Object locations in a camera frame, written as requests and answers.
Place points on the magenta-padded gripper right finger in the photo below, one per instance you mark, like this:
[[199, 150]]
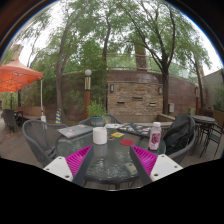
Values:
[[164, 166]]

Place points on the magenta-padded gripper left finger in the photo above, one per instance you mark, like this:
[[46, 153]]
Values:
[[60, 166]]

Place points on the red juice bottle white cap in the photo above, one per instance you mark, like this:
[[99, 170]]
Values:
[[155, 136]]

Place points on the grey wicker chair with jacket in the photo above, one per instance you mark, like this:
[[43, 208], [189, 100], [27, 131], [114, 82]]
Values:
[[186, 151]]

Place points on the silver laptop with stickers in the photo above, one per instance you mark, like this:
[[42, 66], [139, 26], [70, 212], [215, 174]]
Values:
[[74, 130]]

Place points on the flat round red coaster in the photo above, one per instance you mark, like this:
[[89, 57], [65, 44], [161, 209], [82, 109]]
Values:
[[126, 142]]

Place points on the black laptop with stickers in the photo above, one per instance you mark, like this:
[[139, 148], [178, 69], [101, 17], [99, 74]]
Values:
[[135, 129]]

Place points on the blue yellow striped cone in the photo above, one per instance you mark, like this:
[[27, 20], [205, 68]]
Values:
[[58, 116]]

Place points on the white cup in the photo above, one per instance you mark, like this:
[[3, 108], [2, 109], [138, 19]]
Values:
[[100, 136]]

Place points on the yellow card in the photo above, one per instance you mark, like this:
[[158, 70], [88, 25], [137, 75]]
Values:
[[117, 134]]

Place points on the black metal chair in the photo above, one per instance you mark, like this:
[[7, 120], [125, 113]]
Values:
[[213, 133]]

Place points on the round dark patio table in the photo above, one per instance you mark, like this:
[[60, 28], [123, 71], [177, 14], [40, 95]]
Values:
[[203, 119]]

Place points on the wooden bench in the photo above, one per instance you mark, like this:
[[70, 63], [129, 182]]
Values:
[[30, 111]]

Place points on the white printed booklet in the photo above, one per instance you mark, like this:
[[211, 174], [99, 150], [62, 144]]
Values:
[[111, 125]]

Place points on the green plant in teal pot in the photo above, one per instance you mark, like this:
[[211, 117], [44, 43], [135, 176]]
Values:
[[96, 111]]

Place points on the dark patio chair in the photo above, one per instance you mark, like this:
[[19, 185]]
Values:
[[11, 120]]

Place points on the dark forked trunk tree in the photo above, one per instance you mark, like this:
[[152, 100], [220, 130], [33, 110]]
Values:
[[165, 90]]

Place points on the leaning grey trunk tree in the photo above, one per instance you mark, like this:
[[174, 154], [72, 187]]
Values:
[[60, 90]]

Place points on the orange canopy tent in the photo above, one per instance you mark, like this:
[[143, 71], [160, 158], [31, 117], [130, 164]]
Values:
[[16, 75]]

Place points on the grey wall utility box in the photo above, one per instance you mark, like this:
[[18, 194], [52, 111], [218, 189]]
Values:
[[171, 107]]

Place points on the globe lamp post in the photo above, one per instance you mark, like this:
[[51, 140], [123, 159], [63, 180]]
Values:
[[87, 96]]

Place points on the wall lantern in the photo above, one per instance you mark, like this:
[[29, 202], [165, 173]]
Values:
[[112, 88], [160, 90]]

